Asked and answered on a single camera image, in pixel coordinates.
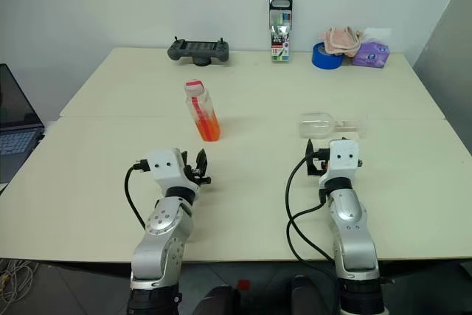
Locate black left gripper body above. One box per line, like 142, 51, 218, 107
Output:
180, 150, 213, 187

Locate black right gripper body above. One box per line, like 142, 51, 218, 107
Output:
307, 147, 331, 177

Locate clear wine glass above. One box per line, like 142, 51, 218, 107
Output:
299, 111, 368, 140

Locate plastic bottle with orange liquid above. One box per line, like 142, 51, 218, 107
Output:
183, 79, 223, 143

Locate clear bottle cap red label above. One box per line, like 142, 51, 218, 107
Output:
184, 79, 206, 100

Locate blue tape roll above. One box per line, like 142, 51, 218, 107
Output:
311, 41, 345, 71

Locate grey handheld remote controller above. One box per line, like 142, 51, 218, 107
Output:
167, 36, 232, 68

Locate purple tissue pack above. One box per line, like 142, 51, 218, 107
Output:
352, 27, 392, 69

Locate pink folded cloth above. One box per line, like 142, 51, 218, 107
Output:
318, 26, 364, 59

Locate marker pen pack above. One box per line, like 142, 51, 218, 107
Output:
268, 0, 294, 63

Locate dark rounded shape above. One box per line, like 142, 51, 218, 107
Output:
190, 284, 241, 315

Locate grey laptop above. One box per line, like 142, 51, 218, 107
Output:
0, 63, 46, 185

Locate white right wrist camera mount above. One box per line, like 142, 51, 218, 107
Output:
318, 138, 361, 187

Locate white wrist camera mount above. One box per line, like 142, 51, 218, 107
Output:
146, 148, 201, 196
318, 138, 361, 187

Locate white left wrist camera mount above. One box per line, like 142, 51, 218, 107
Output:
146, 148, 201, 196

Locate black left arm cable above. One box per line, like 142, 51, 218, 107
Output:
124, 159, 149, 232

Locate white floor cables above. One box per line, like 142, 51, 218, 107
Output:
0, 257, 35, 307

